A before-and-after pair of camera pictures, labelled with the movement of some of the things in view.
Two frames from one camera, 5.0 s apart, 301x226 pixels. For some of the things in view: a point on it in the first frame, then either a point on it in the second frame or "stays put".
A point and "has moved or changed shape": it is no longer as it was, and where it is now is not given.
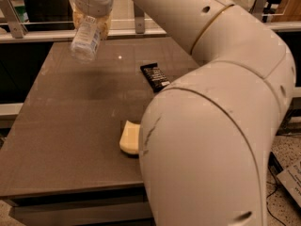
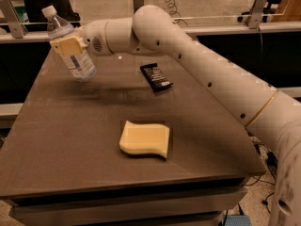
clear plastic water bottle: x=85 y=43 has moved or changed shape
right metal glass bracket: x=261 y=1 stays put
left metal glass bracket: x=18 y=28 stays put
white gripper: x=91 y=2 to x=94 y=37
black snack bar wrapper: x=154 y=76 stays put
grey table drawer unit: x=124 y=204 stays put
